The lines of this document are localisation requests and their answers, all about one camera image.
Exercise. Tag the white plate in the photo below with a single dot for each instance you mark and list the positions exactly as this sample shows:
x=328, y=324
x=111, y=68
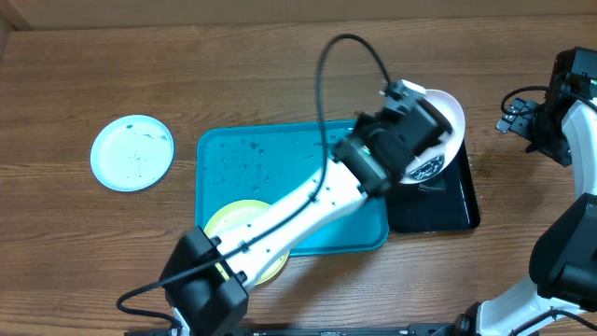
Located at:
x=435, y=159

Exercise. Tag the black plastic tray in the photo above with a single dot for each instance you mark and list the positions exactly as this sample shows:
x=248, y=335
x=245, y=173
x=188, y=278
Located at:
x=410, y=210

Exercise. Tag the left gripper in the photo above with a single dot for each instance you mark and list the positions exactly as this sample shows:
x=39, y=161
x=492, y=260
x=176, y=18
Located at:
x=364, y=119

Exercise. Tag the blue plastic tray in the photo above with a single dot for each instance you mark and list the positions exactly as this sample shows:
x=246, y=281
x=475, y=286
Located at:
x=265, y=163

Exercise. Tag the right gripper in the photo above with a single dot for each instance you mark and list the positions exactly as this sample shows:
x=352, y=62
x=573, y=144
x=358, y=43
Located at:
x=560, y=150

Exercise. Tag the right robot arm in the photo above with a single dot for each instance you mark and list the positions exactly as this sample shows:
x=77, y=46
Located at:
x=562, y=270

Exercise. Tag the dark green sponge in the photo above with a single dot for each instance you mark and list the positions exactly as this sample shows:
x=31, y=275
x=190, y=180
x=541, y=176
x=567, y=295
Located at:
x=433, y=185

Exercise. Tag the light blue plate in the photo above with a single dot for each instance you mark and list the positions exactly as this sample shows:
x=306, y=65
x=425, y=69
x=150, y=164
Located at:
x=132, y=153

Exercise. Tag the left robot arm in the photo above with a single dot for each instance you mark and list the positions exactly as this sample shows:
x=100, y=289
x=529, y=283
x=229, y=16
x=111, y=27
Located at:
x=207, y=280

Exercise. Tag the yellow plate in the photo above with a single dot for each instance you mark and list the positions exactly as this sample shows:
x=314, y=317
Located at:
x=237, y=213

